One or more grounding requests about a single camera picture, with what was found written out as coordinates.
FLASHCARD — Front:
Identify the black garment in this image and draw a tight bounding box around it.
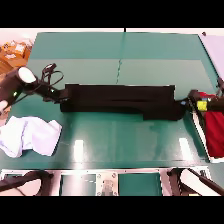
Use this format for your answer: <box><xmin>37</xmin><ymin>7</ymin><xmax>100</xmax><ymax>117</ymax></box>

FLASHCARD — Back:
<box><xmin>59</xmin><ymin>83</ymin><xmax>187</xmax><ymax>122</ymax></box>

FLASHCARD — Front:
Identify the white garment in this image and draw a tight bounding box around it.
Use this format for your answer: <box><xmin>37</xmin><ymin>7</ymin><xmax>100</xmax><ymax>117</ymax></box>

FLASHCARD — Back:
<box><xmin>0</xmin><ymin>115</ymin><xmax>63</xmax><ymax>159</ymax></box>

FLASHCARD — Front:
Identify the red garment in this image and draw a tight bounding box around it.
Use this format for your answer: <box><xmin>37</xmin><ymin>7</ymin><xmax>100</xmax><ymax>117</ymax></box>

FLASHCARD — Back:
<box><xmin>199</xmin><ymin>93</ymin><xmax>224</xmax><ymax>159</ymax></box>

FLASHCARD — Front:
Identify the black cable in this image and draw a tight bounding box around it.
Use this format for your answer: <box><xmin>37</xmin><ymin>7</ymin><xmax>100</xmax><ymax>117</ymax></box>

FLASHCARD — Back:
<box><xmin>40</xmin><ymin>63</ymin><xmax>65</xmax><ymax>88</ymax></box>

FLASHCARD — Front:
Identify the silver frame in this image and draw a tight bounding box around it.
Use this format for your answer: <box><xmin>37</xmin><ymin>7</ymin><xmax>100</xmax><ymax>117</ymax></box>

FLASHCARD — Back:
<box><xmin>0</xmin><ymin>168</ymin><xmax>214</xmax><ymax>197</ymax></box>

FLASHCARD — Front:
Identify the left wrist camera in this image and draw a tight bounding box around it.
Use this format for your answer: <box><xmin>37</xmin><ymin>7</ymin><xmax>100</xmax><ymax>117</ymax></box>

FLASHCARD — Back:
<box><xmin>41</xmin><ymin>62</ymin><xmax>58</xmax><ymax>84</ymax></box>

